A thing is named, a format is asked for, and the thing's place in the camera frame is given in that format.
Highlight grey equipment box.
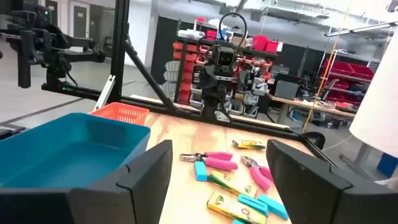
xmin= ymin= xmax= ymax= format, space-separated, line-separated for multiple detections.
xmin=274 ymin=80 xmax=300 ymax=100

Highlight yellow hanging cord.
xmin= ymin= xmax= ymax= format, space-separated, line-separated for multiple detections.
xmin=301 ymin=0 xmax=352 ymax=134

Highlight black rack with red bins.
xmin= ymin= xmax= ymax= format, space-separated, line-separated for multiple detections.
xmin=172 ymin=17 xmax=279 ymax=119

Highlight teal plastic tray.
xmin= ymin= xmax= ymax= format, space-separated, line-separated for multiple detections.
xmin=0 ymin=112 xmax=152 ymax=189

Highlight pink handled pliers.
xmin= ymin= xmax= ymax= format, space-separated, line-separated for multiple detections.
xmin=179 ymin=151 xmax=239 ymax=172
xmin=240 ymin=155 xmax=274 ymax=192

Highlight wooden workbench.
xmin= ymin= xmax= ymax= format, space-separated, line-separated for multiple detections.
xmin=269 ymin=93 xmax=357 ymax=126

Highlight long ceiling light fixture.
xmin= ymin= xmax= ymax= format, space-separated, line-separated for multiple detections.
xmin=323 ymin=21 xmax=398 ymax=37

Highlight metal shelf with red bins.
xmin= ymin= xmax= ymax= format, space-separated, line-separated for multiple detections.
xmin=320 ymin=58 xmax=376 ymax=108

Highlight blue crate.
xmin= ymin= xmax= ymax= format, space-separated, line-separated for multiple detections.
xmin=376 ymin=152 xmax=398 ymax=178

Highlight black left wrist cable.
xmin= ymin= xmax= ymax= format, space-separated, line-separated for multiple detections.
xmin=217 ymin=12 xmax=248 ymax=47

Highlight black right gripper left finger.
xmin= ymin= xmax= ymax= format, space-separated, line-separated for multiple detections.
xmin=0 ymin=139 xmax=174 ymax=224

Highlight black jointed machine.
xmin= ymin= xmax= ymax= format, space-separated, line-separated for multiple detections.
xmin=0 ymin=6 xmax=106 ymax=90

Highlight black metal table frame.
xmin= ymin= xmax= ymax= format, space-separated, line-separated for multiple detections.
xmin=42 ymin=0 xmax=338 ymax=166

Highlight orange mesh basket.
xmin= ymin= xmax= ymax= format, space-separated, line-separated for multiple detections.
xmin=89 ymin=101 xmax=150 ymax=126

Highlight yellow crayon box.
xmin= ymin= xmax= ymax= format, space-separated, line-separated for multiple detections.
xmin=206 ymin=191 xmax=267 ymax=224
xmin=232 ymin=139 xmax=267 ymax=151
xmin=207 ymin=170 xmax=258 ymax=198

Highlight grey door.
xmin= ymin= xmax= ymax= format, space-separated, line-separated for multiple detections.
xmin=68 ymin=1 xmax=91 ymax=40

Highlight grey desk foot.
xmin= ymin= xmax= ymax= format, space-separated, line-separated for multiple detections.
xmin=338 ymin=142 xmax=374 ymax=177

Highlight white shade wooden base lamp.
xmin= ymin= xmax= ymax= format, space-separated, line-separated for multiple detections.
xmin=348 ymin=26 xmax=398 ymax=158

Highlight red storage bin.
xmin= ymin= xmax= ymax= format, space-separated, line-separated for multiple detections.
xmin=252 ymin=34 xmax=269 ymax=52
xmin=265 ymin=40 xmax=280 ymax=54

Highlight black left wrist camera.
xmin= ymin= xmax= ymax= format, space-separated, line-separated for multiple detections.
xmin=214 ymin=45 xmax=238 ymax=67

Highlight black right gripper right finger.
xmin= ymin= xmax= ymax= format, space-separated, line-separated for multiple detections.
xmin=266 ymin=138 xmax=398 ymax=224

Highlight silver metal bar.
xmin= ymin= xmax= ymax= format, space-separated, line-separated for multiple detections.
xmin=93 ymin=74 xmax=116 ymax=111

